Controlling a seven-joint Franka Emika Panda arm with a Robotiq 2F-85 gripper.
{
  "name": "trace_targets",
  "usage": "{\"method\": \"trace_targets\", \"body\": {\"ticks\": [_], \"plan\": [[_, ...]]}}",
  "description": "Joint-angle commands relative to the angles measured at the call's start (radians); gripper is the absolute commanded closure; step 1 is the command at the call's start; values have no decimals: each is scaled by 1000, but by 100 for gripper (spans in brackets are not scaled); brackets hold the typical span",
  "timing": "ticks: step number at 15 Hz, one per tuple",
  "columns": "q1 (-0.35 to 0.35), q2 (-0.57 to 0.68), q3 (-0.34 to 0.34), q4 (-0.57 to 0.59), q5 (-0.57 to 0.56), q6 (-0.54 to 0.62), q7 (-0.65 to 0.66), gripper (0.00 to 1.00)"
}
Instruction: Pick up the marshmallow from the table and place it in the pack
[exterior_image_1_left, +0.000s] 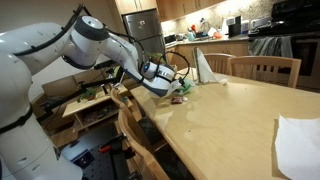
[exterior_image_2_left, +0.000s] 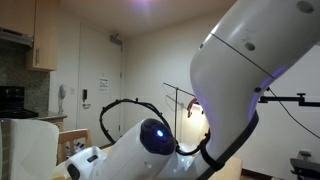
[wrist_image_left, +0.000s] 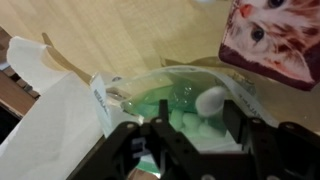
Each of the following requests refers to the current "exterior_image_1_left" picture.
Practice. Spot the wooden lower kitchen cabinets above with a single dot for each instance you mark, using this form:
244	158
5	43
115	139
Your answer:
220	48

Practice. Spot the wooden upper kitchen cabinets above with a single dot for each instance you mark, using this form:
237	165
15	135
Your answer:
173	8

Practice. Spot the white marshmallow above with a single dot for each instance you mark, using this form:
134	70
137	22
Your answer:
185	99

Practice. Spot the black toaster oven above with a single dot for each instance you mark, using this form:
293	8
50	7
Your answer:
170	39

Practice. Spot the colourful snack packets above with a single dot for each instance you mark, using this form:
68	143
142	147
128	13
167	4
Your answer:
156	56

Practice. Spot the wooden chair with dark cushion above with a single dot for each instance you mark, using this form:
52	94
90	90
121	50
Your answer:
116	98
150	163

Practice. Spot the small potted green plant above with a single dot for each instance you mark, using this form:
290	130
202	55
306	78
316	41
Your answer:
89	94

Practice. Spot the wooden kitchen cabinets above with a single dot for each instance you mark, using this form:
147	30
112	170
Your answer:
173	8
220	48

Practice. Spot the black coffee maker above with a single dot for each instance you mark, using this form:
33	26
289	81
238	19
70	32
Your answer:
235	28

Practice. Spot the stainless steel refrigerator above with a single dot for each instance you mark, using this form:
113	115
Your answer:
143	23

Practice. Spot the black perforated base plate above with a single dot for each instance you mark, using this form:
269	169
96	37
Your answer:
93	166

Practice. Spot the wooden coffee table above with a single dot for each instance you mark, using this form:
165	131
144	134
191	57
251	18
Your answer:
76	108

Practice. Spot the white napkin stack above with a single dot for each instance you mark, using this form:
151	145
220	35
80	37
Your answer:
206	73

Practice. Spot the dish rack with dishes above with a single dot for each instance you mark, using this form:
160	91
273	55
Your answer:
201	33

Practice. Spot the yellow green pillow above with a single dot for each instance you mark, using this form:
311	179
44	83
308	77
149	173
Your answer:
116	70

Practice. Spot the cluttered low wooden table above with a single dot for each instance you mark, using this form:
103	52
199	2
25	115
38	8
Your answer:
56	88

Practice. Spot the grey towel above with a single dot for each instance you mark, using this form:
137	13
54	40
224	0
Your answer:
270	46

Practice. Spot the metal napkin holder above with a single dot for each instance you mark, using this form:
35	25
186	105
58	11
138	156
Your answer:
196	66

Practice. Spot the wooden slat back chair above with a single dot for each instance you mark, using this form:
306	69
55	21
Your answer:
263	60
216	56

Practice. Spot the black stereo camera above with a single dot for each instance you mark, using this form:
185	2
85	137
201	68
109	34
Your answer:
103	64

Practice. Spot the crumpled white tissue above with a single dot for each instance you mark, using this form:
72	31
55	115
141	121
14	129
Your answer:
222	81

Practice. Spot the black kitchen stove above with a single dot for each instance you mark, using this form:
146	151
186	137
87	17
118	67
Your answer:
306	56

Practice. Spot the green marshmallow pack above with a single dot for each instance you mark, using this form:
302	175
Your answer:
187	86

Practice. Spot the teal container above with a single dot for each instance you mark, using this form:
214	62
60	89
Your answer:
191	36

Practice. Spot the black camera boom stand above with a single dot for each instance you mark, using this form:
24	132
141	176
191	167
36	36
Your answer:
100	81

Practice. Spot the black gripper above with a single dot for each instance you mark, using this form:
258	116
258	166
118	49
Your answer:
180	82

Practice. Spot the white paper sheet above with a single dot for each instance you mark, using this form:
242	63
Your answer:
296	150

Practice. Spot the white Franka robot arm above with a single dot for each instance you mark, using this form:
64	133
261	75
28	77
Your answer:
40	50

